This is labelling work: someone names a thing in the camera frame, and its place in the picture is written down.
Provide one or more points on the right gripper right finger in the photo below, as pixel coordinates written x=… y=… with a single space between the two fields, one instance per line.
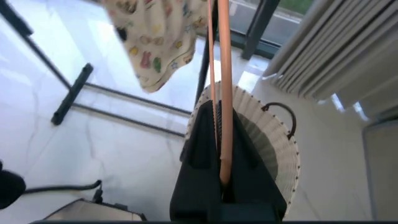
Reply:
x=255 y=193

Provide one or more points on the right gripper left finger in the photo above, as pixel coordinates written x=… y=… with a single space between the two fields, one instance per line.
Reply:
x=199 y=174

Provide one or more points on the pink clothes hanger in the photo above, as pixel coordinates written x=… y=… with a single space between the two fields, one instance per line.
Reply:
x=225 y=93

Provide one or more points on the cream printed garment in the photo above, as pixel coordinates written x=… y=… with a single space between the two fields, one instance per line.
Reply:
x=158 y=37

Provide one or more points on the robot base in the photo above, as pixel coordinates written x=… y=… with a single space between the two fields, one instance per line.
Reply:
x=87 y=213

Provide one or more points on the white laundry basket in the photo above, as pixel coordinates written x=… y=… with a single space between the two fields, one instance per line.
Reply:
x=267 y=146

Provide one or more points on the black clothes rack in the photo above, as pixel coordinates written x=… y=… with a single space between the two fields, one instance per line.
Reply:
x=73 y=93

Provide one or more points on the window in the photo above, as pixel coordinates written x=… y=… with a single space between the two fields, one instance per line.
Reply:
x=259 y=25

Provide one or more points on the beige curtain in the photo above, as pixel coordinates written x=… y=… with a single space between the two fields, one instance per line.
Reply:
x=342 y=46

